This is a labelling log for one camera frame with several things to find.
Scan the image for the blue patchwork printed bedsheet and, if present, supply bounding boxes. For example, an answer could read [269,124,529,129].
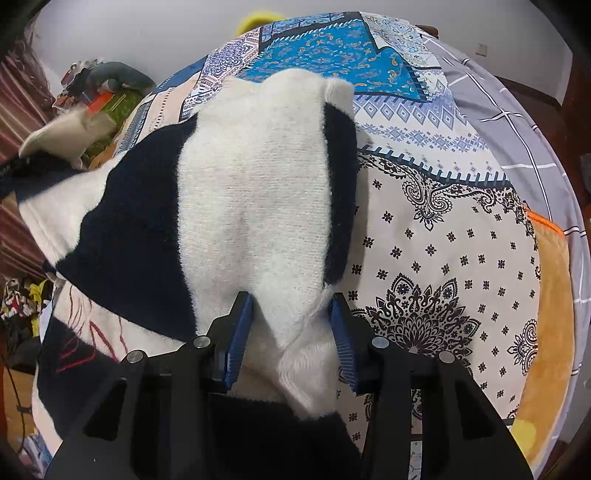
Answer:
[111,11,543,480]

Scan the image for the grey plush toy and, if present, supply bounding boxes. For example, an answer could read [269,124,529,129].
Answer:
[85,62,158,93]

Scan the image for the green patterned cloth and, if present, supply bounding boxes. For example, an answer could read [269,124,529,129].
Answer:
[85,90,144,158]

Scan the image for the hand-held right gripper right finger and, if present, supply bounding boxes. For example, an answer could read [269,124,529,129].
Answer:
[329,292,534,480]

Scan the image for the pile of colourful clothes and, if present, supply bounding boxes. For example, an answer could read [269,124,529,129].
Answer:
[0,277,56,333]

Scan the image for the orange fleece blanket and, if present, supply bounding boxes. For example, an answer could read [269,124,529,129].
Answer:
[508,208,575,472]

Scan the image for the striped curtain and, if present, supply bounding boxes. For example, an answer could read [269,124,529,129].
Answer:
[0,23,61,278]

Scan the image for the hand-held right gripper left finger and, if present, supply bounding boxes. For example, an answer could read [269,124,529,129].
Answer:
[44,291,254,480]

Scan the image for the orange box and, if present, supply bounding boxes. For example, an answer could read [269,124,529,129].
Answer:
[88,91,114,114]

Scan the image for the yellow round object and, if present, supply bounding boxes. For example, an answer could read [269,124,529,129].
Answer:
[233,11,287,35]

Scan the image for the navy and white striped sweater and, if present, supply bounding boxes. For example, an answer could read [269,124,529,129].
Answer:
[0,67,365,480]

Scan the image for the grey checked quilt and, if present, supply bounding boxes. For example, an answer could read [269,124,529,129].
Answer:
[416,25,583,416]

